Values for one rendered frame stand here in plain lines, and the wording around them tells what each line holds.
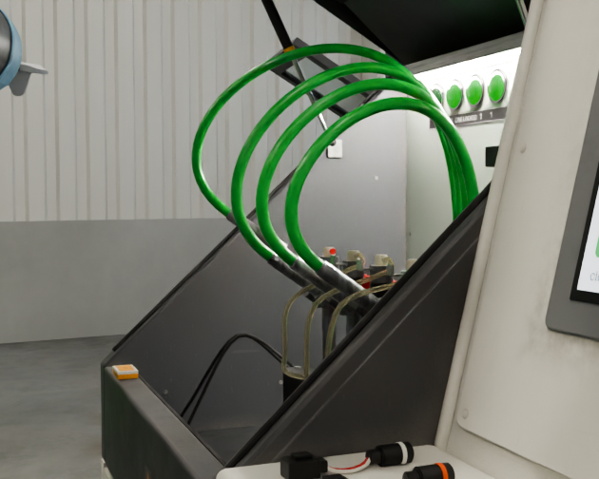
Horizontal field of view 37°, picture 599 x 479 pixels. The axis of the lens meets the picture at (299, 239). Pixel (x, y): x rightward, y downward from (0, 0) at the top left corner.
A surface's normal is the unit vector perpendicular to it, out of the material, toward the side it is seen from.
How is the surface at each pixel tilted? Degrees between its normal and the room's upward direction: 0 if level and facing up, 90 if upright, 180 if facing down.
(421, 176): 90
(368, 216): 90
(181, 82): 90
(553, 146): 76
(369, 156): 90
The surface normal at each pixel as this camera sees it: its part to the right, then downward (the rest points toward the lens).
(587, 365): -0.91, -0.22
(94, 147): 0.45, 0.04
